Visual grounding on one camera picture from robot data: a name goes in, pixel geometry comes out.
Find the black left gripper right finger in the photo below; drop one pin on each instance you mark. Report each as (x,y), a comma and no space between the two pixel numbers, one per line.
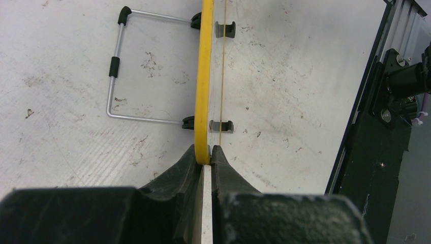
(242,214)

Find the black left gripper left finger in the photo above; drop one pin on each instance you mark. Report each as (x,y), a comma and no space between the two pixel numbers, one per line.
(166,210)

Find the yellow framed whiteboard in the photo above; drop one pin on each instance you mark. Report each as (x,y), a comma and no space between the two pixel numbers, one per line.
(209,100)

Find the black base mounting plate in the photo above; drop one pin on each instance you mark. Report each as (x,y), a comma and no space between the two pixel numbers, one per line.
(368,162)

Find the aluminium front frame rail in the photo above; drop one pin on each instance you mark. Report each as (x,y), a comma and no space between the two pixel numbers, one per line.
(406,30)

